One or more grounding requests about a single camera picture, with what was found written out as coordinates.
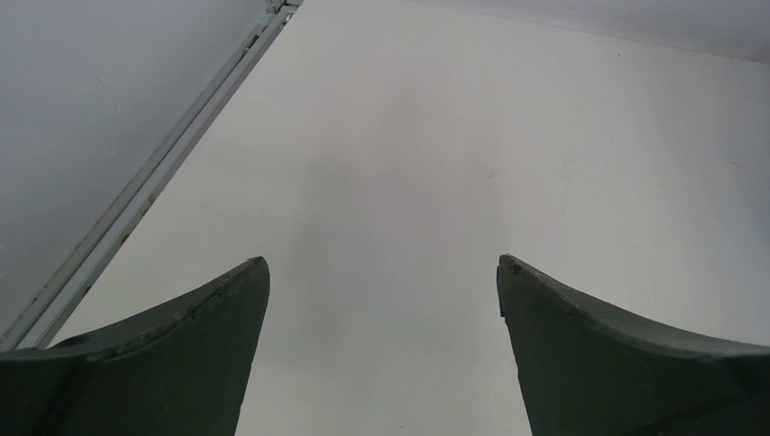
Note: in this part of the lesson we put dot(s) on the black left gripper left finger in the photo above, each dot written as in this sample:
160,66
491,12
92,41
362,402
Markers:
179,368

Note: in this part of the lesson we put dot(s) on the aluminium frame rail left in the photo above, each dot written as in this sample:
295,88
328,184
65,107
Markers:
101,102

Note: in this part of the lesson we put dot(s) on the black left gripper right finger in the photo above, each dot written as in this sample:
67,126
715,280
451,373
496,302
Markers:
588,367

